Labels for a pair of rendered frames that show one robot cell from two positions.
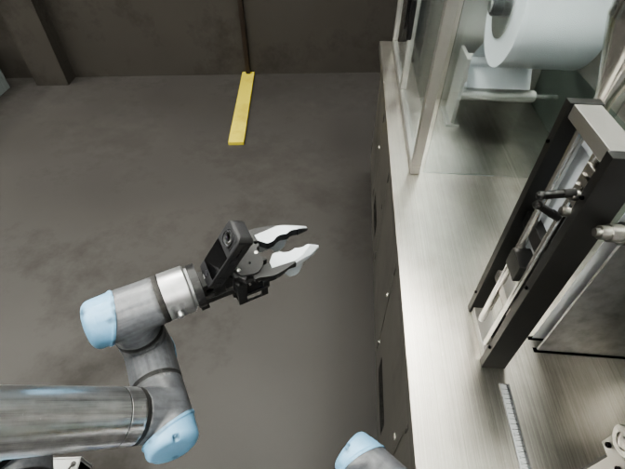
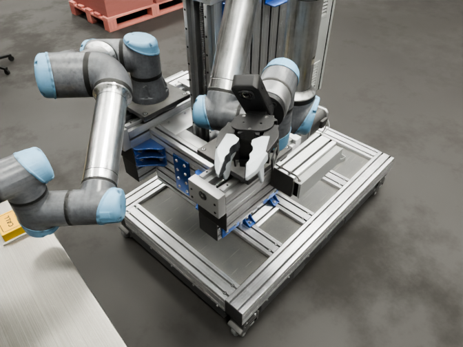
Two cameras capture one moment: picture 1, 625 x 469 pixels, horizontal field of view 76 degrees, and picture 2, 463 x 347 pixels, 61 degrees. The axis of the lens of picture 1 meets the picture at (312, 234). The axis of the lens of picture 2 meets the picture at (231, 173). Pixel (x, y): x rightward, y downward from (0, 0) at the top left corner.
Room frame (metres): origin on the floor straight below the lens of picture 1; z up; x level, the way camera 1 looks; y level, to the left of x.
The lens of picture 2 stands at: (0.78, -0.30, 1.62)
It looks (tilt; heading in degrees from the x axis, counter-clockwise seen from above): 42 degrees down; 135
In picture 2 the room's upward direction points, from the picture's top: straight up
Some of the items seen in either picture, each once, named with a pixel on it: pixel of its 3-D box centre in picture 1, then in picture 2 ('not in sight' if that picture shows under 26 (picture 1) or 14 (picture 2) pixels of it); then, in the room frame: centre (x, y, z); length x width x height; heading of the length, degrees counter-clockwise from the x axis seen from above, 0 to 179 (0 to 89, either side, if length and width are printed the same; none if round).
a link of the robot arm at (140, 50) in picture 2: not in sight; (140, 54); (-0.40, 0.42, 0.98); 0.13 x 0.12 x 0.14; 48
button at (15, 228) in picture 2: not in sight; (14, 222); (-0.01, -0.23, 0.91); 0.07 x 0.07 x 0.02; 85
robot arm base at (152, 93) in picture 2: not in sight; (147, 82); (-0.40, 0.43, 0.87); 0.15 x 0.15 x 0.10
